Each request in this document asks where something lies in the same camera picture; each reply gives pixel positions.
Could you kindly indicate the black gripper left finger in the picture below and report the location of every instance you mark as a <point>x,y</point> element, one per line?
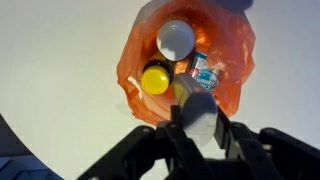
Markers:
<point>173,146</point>

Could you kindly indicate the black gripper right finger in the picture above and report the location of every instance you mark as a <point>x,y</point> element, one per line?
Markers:
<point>253,150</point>

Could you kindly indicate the bottle with yellow cap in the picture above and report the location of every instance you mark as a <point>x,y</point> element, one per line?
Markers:
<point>155,79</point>

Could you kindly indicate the blue-labelled water bottle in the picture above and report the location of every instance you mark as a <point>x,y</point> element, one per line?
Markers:
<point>205,75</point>

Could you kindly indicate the bottle with white cap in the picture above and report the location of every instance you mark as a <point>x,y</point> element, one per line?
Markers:
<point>175,40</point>

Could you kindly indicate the orange plastic bag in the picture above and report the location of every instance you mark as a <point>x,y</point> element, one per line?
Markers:
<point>230,40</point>

